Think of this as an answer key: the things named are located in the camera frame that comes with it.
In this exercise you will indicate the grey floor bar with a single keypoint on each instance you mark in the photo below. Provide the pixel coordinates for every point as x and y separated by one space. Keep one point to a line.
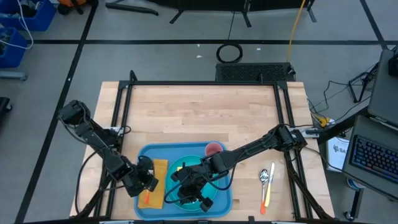
12 75

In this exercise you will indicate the blue plastic tray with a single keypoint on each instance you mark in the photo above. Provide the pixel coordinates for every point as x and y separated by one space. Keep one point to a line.
155 149

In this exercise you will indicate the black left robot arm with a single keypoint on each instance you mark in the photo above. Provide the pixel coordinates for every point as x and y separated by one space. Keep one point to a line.
93 137

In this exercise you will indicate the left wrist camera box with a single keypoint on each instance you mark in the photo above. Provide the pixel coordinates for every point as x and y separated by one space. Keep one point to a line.
135 188

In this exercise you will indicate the black perforated computer case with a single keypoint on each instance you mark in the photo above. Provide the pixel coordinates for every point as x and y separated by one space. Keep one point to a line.
255 72

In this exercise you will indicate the white printed paper sheet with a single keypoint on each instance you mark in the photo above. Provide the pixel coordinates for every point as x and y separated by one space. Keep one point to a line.
337 152

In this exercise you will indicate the teal plate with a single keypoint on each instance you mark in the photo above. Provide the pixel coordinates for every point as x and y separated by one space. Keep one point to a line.
186 160

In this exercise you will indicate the orange black bag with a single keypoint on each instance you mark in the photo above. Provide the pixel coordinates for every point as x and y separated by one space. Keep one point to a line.
71 2

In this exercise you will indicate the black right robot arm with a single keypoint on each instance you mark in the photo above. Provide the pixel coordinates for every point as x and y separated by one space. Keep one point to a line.
255 146

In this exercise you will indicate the pink plastic cup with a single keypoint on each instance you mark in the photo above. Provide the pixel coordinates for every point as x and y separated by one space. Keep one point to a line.
213 147

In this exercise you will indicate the workstation monitor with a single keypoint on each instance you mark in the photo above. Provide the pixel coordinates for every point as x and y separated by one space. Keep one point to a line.
384 87

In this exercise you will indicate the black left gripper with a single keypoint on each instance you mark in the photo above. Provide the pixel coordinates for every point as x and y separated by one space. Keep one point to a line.
144 166

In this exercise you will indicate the black partition screen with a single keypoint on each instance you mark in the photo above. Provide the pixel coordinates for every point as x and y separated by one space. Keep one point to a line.
217 4

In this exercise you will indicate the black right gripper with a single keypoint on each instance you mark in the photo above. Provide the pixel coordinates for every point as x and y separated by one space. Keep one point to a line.
192 177

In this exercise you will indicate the black aluminium table frame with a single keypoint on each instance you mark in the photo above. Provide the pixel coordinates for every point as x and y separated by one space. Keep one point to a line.
202 83

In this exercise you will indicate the light blue ribbed bowl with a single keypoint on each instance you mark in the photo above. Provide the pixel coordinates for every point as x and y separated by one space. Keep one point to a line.
204 186

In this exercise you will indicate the grey workstation shelf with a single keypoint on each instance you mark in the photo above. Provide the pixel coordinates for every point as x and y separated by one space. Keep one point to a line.
351 130

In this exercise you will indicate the blue storage bin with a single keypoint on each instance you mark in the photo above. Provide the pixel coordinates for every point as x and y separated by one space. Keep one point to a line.
37 18
12 49

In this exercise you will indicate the black stand foot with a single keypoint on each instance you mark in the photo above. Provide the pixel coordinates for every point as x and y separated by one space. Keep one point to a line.
133 8

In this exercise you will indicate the orange cloth napkin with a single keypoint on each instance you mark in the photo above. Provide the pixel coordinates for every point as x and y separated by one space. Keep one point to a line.
158 174

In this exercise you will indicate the backlit keyboard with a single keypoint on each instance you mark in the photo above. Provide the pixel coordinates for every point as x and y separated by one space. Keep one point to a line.
373 158

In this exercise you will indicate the black chair base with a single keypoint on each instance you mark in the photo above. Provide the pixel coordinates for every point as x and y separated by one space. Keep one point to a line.
4 104

